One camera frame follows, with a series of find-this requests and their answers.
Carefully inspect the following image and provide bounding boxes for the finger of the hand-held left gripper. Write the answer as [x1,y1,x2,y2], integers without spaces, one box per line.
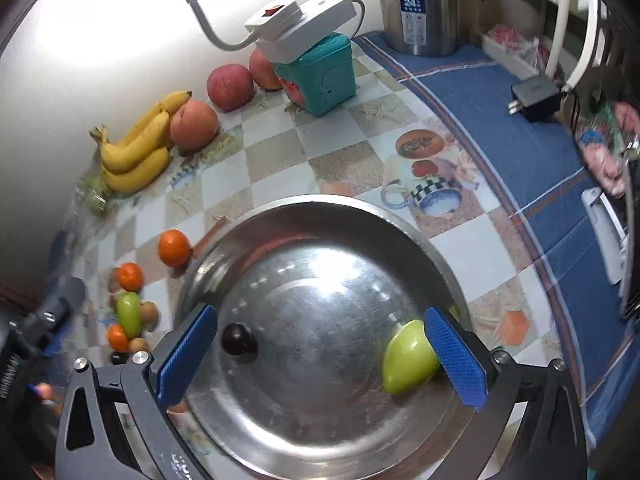
[25,276,87,356]

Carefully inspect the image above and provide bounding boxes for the pale red apple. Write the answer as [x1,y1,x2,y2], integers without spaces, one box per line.
[170,100,220,152]

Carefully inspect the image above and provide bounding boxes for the red and white packet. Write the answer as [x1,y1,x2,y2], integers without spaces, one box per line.
[487,24,543,61]

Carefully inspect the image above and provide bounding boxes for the white plastic device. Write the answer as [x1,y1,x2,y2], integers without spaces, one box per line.
[580,186,630,286]

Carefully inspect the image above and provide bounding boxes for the teal plastic box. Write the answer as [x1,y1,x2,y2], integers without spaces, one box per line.
[274,32,358,117]

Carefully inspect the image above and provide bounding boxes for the yellow banana bunch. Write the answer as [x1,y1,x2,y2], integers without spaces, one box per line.
[89,90,193,195]

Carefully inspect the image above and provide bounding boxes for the person's left hand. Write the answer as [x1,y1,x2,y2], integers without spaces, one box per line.
[34,382,60,417]

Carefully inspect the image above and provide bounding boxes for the checkered printed tablecloth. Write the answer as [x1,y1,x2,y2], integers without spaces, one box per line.
[65,35,566,480]

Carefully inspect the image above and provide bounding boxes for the printed plastic bag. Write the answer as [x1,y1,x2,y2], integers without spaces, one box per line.
[575,100,640,198]

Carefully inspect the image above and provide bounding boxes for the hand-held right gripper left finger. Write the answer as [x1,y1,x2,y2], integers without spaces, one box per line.
[54,303,221,480]

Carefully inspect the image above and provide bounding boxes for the white power strip with lamp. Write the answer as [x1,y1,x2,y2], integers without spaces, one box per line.
[146,0,366,63]

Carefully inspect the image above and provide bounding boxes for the green jujube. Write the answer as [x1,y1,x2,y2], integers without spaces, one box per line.
[382,319,441,396]
[115,291,143,338]

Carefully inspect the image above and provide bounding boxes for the black power adapter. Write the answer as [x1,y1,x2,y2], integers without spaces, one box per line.
[509,74,561,122]

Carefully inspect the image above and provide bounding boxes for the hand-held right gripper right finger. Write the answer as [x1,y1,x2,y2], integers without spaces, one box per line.
[423,305,591,480]

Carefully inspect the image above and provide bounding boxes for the white cable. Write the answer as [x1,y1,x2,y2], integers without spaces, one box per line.
[545,0,573,83]
[562,0,601,93]

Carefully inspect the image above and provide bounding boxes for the clear container of green fruits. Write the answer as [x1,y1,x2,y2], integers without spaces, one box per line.
[70,172,113,221]

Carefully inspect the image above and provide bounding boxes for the small orange tangerine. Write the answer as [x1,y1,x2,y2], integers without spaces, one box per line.
[107,324,132,353]
[116,262,144,292]

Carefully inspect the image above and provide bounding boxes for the stainless steel bowl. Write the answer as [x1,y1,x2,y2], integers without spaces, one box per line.
[172,194,473,480]

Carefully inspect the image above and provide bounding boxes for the large orange tangerine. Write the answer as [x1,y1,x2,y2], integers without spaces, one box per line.
[158,229,193,268]

